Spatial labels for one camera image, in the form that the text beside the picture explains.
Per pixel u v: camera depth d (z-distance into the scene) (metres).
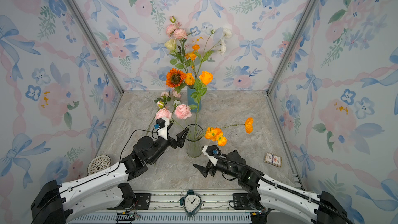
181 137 0.63
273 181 0.54
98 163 0.84
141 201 0.75
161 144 0.63
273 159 0.86
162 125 0.60
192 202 0.70
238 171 0.58
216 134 0.58
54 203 0.40
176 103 1.08
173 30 0.82
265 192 0.53
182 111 0.68
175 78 0.72
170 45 0.83
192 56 0.84
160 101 1.11
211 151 0.60
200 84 0.71
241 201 0.73
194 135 0.78
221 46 0.83
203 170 0.64
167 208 0.73
